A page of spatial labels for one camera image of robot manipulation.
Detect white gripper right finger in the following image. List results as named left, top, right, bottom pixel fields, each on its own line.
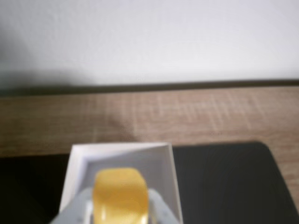
left=148, top=188, right=181, bottom=224

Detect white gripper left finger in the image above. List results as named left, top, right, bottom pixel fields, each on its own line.
left=50, top=188, right=94, bottom=224

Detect yellow cube block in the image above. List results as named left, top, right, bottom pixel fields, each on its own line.
left=92, top=167, right=150, bottom=224

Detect white open box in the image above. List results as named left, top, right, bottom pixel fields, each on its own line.
left=58, top=142, right=184, bottom=224

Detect dark grey table mat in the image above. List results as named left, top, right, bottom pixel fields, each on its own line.
left=0, top=140, right=299, bottom=224

